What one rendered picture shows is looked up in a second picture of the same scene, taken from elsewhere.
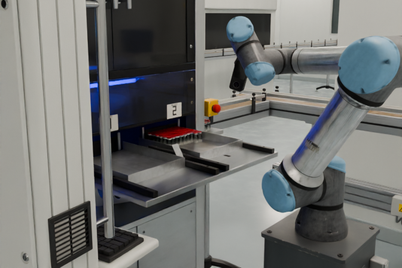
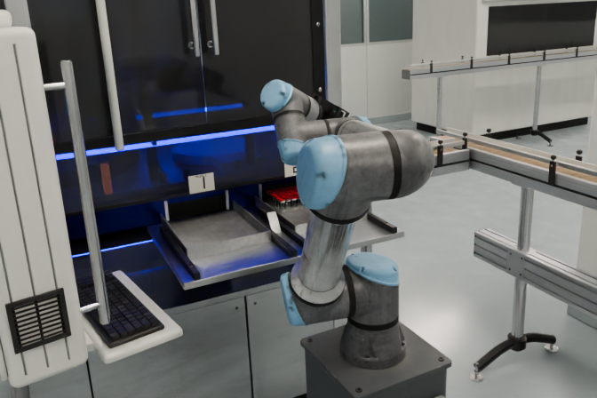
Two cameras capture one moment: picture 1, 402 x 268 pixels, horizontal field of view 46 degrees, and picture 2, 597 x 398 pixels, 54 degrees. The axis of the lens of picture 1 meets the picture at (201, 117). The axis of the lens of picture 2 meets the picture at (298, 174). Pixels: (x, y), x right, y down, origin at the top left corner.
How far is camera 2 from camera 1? 0.72 m
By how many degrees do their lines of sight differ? 23
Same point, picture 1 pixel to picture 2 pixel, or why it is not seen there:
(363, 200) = (577, 299)
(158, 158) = (254, 226)
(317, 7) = not seen: outside the picture
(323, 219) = (361, 339)
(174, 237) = not seen: hidden behind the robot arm
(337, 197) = (378, 315)
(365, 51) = (308, 157)
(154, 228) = (269, 299)
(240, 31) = (272, 99)
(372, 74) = (311, 188)
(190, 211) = not seen: hidden behind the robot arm
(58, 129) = (11, 218)
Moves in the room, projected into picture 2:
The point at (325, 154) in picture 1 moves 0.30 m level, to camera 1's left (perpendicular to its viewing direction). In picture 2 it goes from (317, 268) to (185, 250)
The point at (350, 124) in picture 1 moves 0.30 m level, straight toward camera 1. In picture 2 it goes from (326, 239) to (196, 306)
